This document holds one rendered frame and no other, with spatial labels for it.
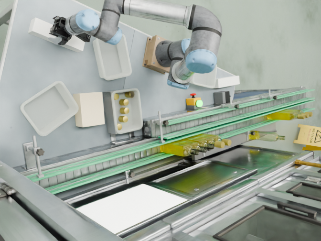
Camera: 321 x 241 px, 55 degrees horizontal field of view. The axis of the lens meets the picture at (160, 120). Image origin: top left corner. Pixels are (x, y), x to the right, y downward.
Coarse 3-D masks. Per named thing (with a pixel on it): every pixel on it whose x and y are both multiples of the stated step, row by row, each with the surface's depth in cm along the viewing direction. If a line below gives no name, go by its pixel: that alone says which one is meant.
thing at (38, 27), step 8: (32, 24) 133; (40, 24) 134; (48, 24) 136; (32, 32) 134; (40, 32) 134; (48, 32) 136; (48, 40) 141; (72, 40) 143; (80, 40) 146; (72, 48) 146; (80, 48) 146
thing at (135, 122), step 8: (136, 88) 164; (112, 96) 155; (120, 96) 167; (136, 96) 167; (112, 104) 156; (128, 104) 170; (136, 104) 168; (136, 112) 169; (128, 120) 171; (136, 120) 170; (128, 128) 166; (136, 128) 166
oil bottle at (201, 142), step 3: (186, 138) 174; (189, 138) 173; (192, 138) 172; (195, 138) 171; (198, 138) 171; (192, 141) 168; (195, 141) 166; (198, 141) 165; (201, 141) 164; (204, 141) 165; (201, 144) 164
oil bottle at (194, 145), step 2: (178, 140) 172; (180, 140) 172; (182, 140) 171; (184, 140) 171; (182, 142) 166; (184, 142) 165; (186, 142) 165; (188, 142) 164; (190, 142) 164; (192, 142) 163; (194, 142) 163; (196, 142) 163; (190, 144) 161; (192, 144) 161; (194, 144) 160; (196, 144) 161; (198, 144) 161; (192, 146) 160; (194, 146) 160; (196, 146) 160; (194, 148) 160
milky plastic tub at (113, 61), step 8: (96, 40) 150; (120, 40) 162; (96, 48) 154; (104, 48) 161; (112, 48) 164; (120, 48) 164; (96, 56) 156; (104, 56) 161; (112, 56) 164; (120, 56) 166; (128, 56) 162; (104, 64) 161; (112, 64) 164; (120, 64) 167; (128, 64) 163; (104, 72) 153; (112, 72) 164; (120, 72) 168; (128, 72) 164
